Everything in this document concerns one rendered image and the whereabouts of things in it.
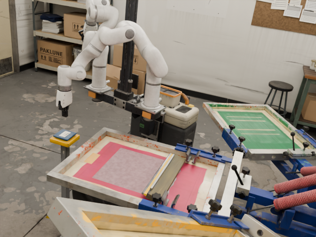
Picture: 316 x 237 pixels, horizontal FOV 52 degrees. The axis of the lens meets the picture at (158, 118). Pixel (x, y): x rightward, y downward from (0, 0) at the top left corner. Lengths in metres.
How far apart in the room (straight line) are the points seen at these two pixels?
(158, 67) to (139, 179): 0.64
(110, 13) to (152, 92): 0.52
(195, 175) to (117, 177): 0.42
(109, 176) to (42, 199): 1.47
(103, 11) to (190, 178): 1.08
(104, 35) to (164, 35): 3.78
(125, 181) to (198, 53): 3.95
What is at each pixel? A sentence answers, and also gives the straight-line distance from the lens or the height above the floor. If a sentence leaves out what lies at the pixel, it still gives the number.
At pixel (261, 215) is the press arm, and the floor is 0.92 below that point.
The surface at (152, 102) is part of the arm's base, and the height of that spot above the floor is 1.18.
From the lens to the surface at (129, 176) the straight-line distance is 1.72.
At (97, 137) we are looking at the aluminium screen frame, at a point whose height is 0.99.
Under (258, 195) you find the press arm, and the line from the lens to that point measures 1.63.
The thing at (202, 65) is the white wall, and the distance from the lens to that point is 5.43.
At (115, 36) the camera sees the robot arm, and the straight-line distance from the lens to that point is 1.78.
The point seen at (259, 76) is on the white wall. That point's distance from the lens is 5.36.
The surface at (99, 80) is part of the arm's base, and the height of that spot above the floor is 1.21.
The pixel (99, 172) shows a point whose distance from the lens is 1.73.
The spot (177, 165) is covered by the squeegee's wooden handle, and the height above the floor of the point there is 0.99.
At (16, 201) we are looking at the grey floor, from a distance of 3.12.
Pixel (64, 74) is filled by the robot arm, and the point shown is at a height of 1.36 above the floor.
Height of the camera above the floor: 1.95
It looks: 25 degrees down
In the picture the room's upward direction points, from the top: 7 degrees clockwise
